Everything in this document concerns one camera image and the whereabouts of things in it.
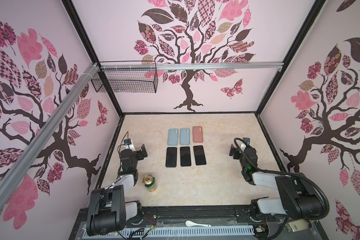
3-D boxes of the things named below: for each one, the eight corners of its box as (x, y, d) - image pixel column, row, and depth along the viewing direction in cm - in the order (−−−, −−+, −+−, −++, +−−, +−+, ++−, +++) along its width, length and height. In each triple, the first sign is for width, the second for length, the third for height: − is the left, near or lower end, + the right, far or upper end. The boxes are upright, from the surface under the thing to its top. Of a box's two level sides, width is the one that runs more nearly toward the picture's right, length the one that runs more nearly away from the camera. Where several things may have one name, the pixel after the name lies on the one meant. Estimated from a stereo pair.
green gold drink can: (146, 192, 83) (141, 185, 74) (148, 181, 87) (144, 174, 78) (156, 192, 83) (153, 185, 74) (157, 181, 87) (154, 174, 78)
